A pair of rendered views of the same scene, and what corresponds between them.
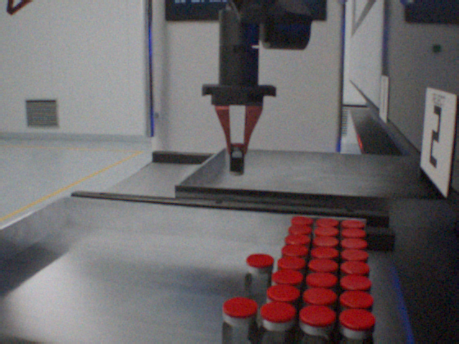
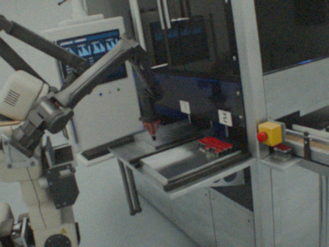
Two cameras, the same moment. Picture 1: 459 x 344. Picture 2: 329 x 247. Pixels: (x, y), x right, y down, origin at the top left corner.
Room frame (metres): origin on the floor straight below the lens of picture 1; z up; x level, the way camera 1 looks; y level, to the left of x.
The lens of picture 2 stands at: (-0.64, 0.91, 1.45)
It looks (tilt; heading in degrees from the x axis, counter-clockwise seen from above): 16 degrees down; 322
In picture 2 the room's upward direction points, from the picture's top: 10 degrees counter-clockwise
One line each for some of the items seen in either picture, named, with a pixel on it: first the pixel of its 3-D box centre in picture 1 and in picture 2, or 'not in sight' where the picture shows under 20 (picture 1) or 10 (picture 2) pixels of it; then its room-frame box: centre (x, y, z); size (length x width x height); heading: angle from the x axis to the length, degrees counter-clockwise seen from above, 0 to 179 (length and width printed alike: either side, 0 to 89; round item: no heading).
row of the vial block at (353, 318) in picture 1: (352, 288); (219, 146); (0.30, -0.09, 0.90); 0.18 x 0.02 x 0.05; 166
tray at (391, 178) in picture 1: (315, 180); (173, 134); (0.64, -0.13, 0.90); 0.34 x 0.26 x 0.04; 77
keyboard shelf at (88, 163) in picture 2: not in sight; (113, 147); (1.07, 0.00, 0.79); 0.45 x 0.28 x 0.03; 82
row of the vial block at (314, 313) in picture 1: (321, 286); (215, 147); (0.30, -0.07, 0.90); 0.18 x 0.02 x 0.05; 166
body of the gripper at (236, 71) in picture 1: (238, 72); (149, 112); (0.65, -0.01, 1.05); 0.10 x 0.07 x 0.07; 92
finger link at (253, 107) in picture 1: (235, 122); (151, 126); (0.65, -0.01, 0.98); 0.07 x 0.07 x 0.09; 2
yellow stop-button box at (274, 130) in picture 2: not in sight; (271, 133); (0.04, -0.11, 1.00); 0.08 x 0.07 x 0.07; 77
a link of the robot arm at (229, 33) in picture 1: (243, 29); (148, 99); (0.66, -0.02, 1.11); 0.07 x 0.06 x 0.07; 107
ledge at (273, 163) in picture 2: not in sight; (283, 160); (0.01, -0.15, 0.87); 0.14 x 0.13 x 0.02; 77
